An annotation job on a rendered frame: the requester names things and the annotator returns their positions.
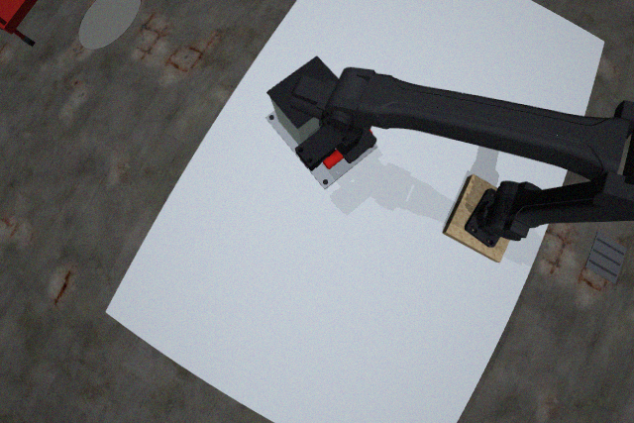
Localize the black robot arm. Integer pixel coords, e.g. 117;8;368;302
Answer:
290;67;634;248

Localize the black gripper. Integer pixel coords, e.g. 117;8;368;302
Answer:
334;127;376;163

